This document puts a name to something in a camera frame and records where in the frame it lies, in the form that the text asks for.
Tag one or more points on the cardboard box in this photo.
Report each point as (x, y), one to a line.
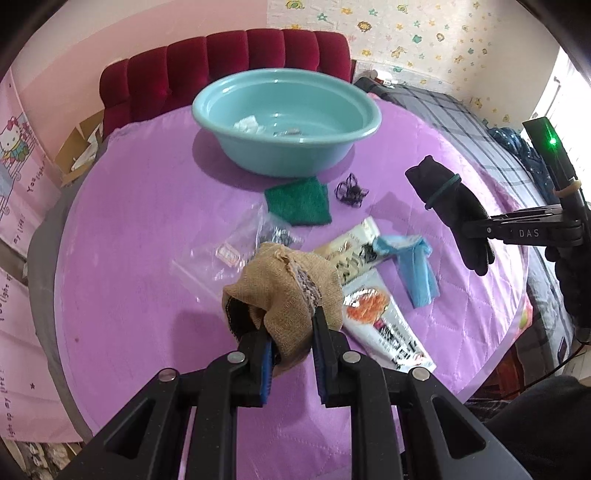
(76, 147)

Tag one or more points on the beige snack packet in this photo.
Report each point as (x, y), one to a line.
(351, 258)

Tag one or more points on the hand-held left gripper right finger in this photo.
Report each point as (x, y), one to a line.
(321, 367)

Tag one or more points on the teal plastic basin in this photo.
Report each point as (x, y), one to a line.
(286, 154)

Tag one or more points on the clear plastic zip bag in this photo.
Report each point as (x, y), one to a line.
(221, 254)

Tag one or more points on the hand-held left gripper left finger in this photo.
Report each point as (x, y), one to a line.
(264, 371)

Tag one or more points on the red tufted headboard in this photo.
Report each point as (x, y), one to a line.
(231, 55)

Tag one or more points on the white crumpled tissue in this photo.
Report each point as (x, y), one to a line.
(247, 125)

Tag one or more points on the person's dark clothing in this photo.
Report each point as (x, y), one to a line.
(545, 429)

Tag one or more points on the small white object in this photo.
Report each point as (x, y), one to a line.
(379, 77)

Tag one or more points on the person's right hand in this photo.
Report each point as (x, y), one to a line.
(572, 286)

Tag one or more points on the purple quilted blanket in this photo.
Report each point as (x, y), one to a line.
(138, 207)

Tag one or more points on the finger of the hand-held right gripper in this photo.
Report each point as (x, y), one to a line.
(521, 213)
(521, 232)

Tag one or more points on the green scouring cloth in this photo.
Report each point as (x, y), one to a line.
(300, 201)

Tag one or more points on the white snack packet orange picture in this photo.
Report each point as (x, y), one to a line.
(383, 327)

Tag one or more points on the grey plaid bedding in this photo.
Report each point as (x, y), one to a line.
(461, 124)

